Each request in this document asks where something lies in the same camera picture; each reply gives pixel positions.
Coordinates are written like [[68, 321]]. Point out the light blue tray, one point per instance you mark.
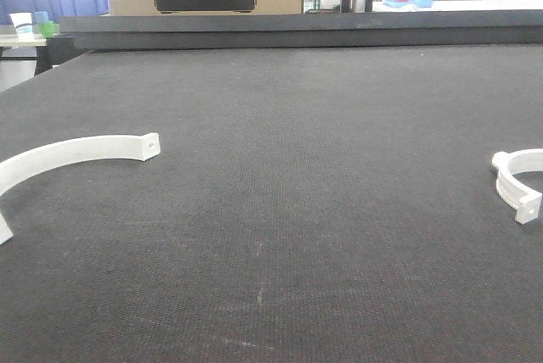
[[404, 3]]

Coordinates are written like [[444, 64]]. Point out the white paper cup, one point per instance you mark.
[[23, 25]]

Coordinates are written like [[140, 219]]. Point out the green block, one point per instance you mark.
[[48, 29]]

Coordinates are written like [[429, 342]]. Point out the large white pipe clamp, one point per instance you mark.
[[33, 162]]

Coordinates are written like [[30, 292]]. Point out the small white pipe clamp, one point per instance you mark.
[[524, 199]]

